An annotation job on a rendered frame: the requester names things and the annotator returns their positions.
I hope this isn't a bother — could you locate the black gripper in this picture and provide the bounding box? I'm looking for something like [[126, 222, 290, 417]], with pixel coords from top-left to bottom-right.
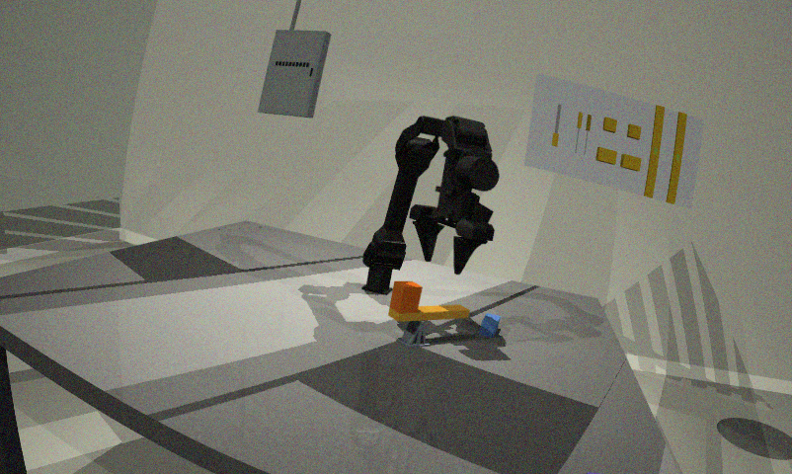
[[409, 182, 495, 275]]

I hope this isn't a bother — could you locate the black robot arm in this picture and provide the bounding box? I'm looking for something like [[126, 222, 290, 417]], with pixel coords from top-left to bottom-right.
[[361, 116, 500, 295]]

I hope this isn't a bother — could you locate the blue cube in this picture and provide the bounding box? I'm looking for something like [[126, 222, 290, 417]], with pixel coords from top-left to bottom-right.
[[479, 313, 501, 338]]

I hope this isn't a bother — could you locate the orange-brown bar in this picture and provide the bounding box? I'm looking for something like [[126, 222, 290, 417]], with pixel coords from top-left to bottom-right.
[[388, 281, 470, 322]]

